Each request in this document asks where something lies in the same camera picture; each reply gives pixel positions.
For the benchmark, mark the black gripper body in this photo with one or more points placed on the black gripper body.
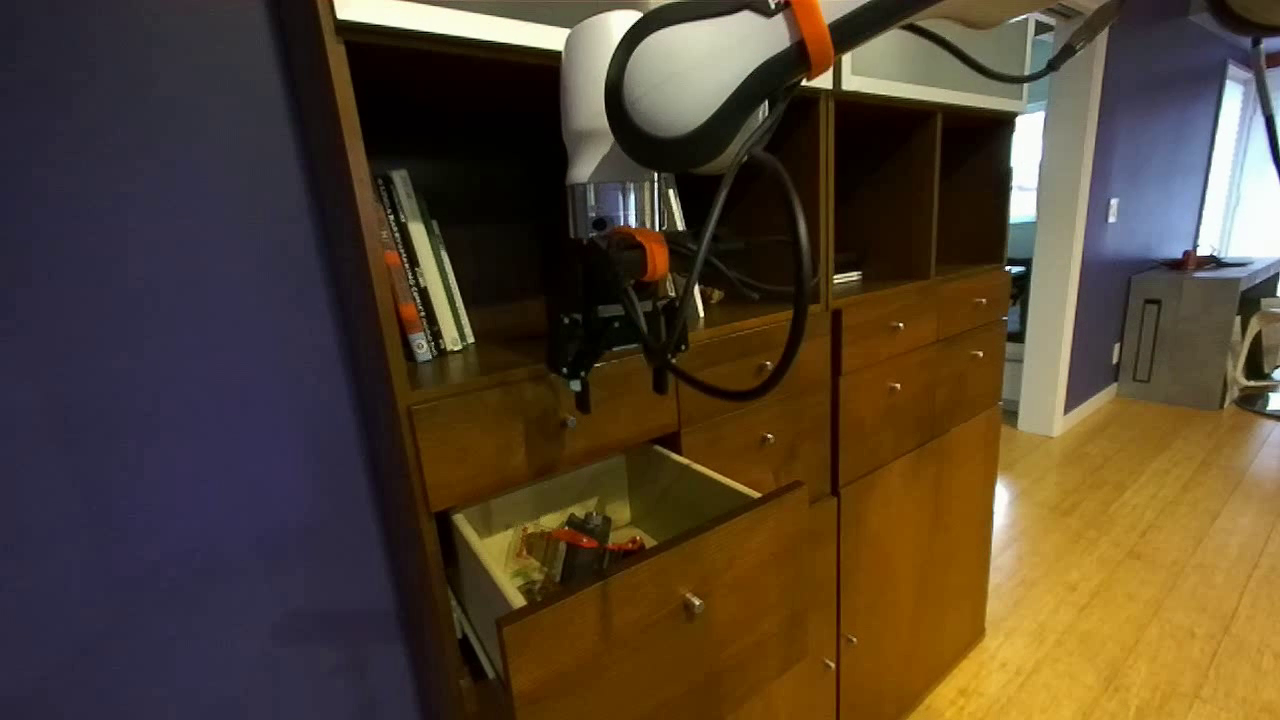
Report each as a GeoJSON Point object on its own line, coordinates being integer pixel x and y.
{"type": "Point", "coordinates": [602, 312]}

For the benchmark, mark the round metal drawer knob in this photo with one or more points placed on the round metal drawer knob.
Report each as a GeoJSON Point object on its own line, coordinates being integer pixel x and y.
{"type": "Point", "coordinates": [567, 427]}
{"type": "Point", "coordinates": [690, 605]}

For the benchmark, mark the small wooden drawer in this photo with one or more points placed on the small wooden drawer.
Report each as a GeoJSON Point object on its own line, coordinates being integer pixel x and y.
{"type": "Point", "coordinates": [761, 444]}
{"type": "Point", "coordinates": [754, 349]}
{"type": "Point", "coordinates": [970, 307]}
{"type": "Point", "coordinates": [885, 413]}
{"type": "Point", "coordinates": [970, 372]}
{"type": "Point", "coordinates": [885, 331]}

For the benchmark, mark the wide wooden drawer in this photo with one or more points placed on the wide wooden drawer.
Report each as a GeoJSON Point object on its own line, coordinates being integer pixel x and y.
{"type": "Point", "coordinates": [494, 440]}

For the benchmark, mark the large wooden drawer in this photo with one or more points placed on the large wooden drawer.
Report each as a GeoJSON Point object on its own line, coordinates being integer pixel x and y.
{"type": "Point", "coordinates": [642, 626]}

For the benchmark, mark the leaning grey books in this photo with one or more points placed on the leaning grey books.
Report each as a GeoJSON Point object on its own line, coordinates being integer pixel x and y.
{"type": "Point", "coordinates": [697, 303]}

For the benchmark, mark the thin grey book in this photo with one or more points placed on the thin grey book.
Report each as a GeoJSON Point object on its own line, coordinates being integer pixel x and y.
{"type": "Point", "coordinates": [455, 285]}

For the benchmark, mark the brown wooden cabinet unit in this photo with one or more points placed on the brown wooden cabinet unit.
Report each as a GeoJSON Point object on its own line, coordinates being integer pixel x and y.
{"type": "Point", "coordinates": [494, 200]}

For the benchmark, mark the black tool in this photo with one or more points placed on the black tool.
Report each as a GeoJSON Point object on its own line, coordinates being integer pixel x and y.
{"type": "Point", "coordinates": [585, 553]}

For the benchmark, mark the books on left shelf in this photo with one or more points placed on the books on left shelf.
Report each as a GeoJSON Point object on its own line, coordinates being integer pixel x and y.
{"type": "Point", "coordinates": [426, 262]}

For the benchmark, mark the dark book with orange marks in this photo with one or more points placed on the dark book with orange marks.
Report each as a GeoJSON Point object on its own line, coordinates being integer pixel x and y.
{"type": "Point", "coordinates": [400, 285]}

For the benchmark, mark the small white flat object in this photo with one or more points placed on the small white flat object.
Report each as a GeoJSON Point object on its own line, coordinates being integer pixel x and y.
{"type": "Point", "coordinates": [845, 279]}

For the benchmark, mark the narrow wooden cabinet door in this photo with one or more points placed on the narrow wooden cabinet door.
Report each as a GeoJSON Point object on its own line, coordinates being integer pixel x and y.
{"type": "Point", "coordinates": [800, 666]}

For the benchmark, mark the tall wooden cabinet door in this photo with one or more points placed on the tall wooden cabinet door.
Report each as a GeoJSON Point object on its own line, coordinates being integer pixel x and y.
{"type": "Point", "coordinates": [921, 575]}

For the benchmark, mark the grey low cabinet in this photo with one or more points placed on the grey low cabinet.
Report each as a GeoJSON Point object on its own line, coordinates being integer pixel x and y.
{"type": "Point", "coordinates": [1182, 332]}

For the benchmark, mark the small red object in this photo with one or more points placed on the small red object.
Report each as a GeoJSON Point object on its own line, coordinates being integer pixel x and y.
{"type": "Point", "coordinates": [1190, 259]}

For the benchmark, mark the white chair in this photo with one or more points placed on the white chair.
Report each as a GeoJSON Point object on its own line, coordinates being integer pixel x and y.
{"type": "Point", "coordinates": [1256, 353]}

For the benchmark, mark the bright window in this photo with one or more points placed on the bright window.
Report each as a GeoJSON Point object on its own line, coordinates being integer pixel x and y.
{"type": "Point", "coordinates": [1240, 172]}

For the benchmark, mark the white wall switch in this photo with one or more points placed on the white wall switch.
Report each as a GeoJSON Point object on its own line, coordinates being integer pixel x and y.
{"type": "Point", "coordinates": [1113, 209]}

